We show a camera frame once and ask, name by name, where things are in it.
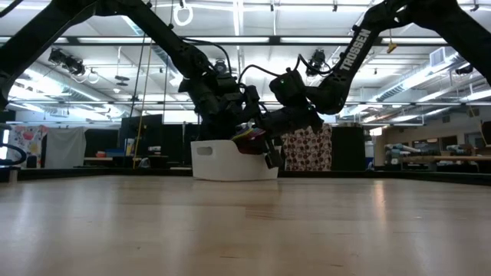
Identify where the black partition panel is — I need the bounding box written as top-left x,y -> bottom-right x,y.
120,113 -> 164,168

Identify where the orange measuring cup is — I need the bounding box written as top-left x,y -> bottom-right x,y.
232,132 -> 269,156

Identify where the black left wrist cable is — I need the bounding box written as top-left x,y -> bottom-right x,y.
182,37 -> 233,74

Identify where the white vent grille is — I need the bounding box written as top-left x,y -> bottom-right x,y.
429,47 -> 447,68

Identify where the red dotted cloth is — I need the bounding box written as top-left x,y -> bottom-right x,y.
282,124 -> 333,173

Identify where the black ceiling lamp pair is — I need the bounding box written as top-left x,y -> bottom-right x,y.
48,48 -> 87,77

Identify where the wooden workbench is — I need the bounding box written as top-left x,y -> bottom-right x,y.
398,154 -> 491,163

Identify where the thin black crossbeam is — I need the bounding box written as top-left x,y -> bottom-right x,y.
0,100 -> 491,107

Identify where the grey hanging cloth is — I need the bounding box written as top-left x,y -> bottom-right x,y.
44,126 -> 88,169

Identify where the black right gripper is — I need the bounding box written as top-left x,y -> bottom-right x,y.
251,107 -> 323,169

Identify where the black cabinet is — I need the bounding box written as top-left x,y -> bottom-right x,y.
330,126 -> 366,173

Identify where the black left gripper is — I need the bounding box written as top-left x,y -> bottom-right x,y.
178,72 -> 264,141

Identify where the yellow hanging cord plug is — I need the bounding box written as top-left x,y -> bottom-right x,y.
386,28 -> 398,54

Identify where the silver ventilation duct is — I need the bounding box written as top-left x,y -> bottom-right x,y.
0,45 -> 127,118
375,45 -> 491,103

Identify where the white hanging ring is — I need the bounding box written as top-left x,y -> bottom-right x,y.
172,1 -> 195,27

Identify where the yellow hanging strap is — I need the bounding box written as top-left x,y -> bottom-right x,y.
133,45 -> 153,169

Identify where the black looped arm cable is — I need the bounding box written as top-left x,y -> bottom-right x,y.
0,143 -> 28,166

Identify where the floral print cloth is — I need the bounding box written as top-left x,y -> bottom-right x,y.
7,124 -> 49,162

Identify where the black overhead camera with cable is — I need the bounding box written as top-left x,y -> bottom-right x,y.
306,48 -> 328,76

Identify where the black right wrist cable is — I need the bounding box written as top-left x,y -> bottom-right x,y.
236,63 -> 292,84

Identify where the black aluminium table frame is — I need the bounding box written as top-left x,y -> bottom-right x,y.
0,165 -> 491,184

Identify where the black overhead crossbeam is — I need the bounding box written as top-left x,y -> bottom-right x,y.
0,35 -> 491,48

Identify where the white plastic basket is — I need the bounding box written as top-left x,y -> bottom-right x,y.
190,140 -> 280,182

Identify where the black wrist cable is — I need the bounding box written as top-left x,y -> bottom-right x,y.
182,37 -> 233,74
236,63 -> 292,84

